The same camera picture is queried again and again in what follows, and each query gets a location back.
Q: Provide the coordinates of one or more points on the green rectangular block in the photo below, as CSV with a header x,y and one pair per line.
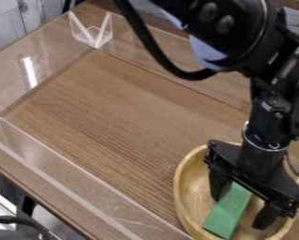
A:
x,y
227,211

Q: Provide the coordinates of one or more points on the brown wooden bowl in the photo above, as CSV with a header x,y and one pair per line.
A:
x,y
194,202

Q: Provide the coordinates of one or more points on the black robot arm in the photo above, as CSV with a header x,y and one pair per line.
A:
x,y
241,35

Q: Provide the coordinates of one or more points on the clear acrylic tray walls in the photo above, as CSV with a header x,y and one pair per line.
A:
x,y
98,123

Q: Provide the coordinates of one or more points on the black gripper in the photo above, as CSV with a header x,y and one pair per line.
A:
x,y
254,166

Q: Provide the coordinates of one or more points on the clear acrylic corner bracket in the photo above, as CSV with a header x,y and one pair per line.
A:
x,y
94,36

